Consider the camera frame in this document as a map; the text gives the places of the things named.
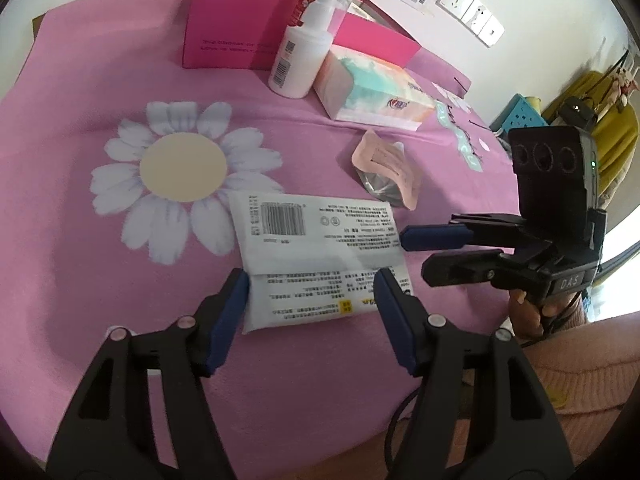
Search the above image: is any blue perforated basket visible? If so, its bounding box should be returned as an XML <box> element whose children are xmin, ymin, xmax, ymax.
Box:
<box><xmin>491</xmin><ymin>94</ymin><xmax>552</xmax><ymax>147</ymax></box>

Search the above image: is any grey small packet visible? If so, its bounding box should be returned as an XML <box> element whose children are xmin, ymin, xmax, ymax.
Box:
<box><xmin>356</xmin><ymin>170</ymin><xmax>407</xmax><ymax>207</ymax></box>

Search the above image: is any black handbag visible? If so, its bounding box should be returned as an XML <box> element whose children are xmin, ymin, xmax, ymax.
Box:
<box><xmin>556</xmin><ymin>99</ymin><xmax>599</xmax><ymax>127</ymax></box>

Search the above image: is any person's right forearm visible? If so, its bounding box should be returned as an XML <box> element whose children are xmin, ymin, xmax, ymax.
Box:
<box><xmin>520</xmin><ymin>310</ymin><xmax>640</xmax><ymax>441</ymax></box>

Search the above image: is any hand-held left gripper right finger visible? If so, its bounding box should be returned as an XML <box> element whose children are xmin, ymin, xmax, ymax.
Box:
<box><xmin>372</xmin><ymin>267</ymin><xmax>575</xmax><ymax>480</ymax></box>

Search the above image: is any red white tube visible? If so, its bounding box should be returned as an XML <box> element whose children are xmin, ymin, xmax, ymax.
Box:
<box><xmin>287</xmin><ymin>0</ymin><xmax>321</xmax><ymax>29</ymax></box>

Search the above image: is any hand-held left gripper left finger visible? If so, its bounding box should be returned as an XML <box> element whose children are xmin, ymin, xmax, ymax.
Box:
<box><xmin>46</xmin><ymin>268</ymin><xmax>251</xmax><ymax>480</ymax></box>

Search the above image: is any person's right hand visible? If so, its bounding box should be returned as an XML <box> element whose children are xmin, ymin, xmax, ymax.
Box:
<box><xmin>506</xmin><ymin>287</ymin><xmax>559</xmax><ymax>340</ymax></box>

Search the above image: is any pink patterned small packet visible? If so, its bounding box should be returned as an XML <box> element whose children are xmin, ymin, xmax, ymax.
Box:
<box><xmin>351</xmin><ymin>129</ymin><xmax>422</xmax><ymax>212</ymax></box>

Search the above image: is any white barcode wipes packet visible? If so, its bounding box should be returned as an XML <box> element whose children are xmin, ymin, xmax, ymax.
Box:
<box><xmin>228</xmin><ymin>191</ymin><xmax>416</xmax><ymax>336</ymax></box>

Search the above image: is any pink cardboard box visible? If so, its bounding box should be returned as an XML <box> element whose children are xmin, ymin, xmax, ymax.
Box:
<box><xmin>181</xmin><ymin>0</ymin><xmax>422</xmax><ymax>70</ymax></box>

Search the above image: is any white coat rack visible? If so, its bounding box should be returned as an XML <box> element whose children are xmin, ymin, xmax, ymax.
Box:
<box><xmin>619</xmin><ymin>44</ymin><xmax>640</xmax><ymax>77</ymax></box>

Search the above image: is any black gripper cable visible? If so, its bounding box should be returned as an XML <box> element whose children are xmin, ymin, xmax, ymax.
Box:
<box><xmin>517</xmin><ymin>292</ymin><xmax>583</xmax><ymax>347</ymax></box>

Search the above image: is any hanging plush toy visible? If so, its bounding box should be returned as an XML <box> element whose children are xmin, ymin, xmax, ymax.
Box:
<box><xmin>606</xmin><ymin>66</ymin><xmax>637</xmax><ymax>109</ymax></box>

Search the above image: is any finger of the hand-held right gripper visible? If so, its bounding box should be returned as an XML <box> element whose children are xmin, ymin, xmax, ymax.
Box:
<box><xmin>399</xmin><ymin>213</ymin><xmax>527</xmax><ymax>252</ymax></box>
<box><xmin>421</xmin><ymin>249</ymin><xmax>552</xmax><ymax>291</ymax></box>

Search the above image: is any white pump lotion bottle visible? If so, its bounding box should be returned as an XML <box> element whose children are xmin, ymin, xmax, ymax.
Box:
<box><xmin>268</xmin><ymin>0</ymin><xmax>352</xmax><ymax>100</ymax></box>

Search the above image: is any yellow coat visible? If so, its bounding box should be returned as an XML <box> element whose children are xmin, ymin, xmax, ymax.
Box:
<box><xmin>544</xmin><ymin>72</ymin><xmax>640</xmax><ymax>202</ymax></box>

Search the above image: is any peach teal tissue pack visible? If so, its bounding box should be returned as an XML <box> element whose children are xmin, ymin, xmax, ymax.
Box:
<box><xmin>313</xmin><ymin>44</ymin><xmax>437</xmax><ymax>132</ymax></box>

